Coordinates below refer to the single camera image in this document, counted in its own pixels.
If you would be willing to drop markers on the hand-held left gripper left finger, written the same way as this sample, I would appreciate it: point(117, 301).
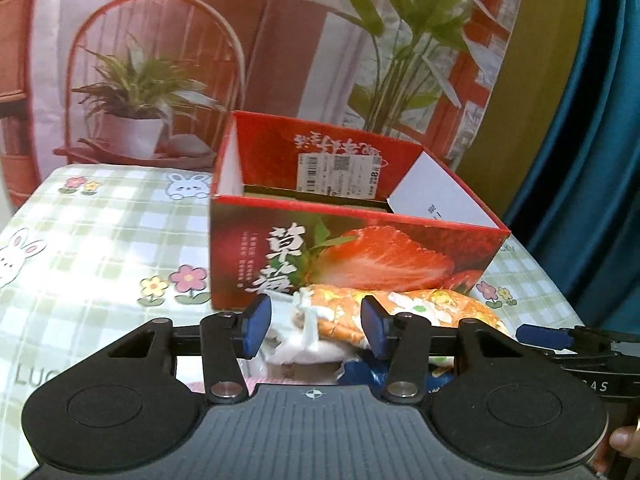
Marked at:
point(257, 327)

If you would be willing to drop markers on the pink soft cloth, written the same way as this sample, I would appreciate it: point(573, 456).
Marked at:
point(197, 385)

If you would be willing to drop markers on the white plastic packet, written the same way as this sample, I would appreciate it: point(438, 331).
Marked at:
point(300, 347)

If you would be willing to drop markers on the printed room scene backdrop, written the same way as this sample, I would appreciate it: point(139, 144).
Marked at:
point(300, 35)

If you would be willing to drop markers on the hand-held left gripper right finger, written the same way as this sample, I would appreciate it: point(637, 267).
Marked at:
point(375, 327)

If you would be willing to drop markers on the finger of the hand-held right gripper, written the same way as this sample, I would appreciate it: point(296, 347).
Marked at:
point(545, 336)

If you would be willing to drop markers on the person's right hand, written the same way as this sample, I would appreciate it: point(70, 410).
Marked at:
point(625, 441)

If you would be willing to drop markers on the blue plastic packet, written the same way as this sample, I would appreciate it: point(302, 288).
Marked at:
point(370, 370)

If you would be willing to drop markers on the teal curtain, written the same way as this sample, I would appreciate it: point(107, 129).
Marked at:
point(600, 160)

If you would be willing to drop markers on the red strawberry cardboard box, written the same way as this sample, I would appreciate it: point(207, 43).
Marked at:
point(350, 240)

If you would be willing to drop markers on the orange patterned snack bag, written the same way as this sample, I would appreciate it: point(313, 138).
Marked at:
point(415, 320)

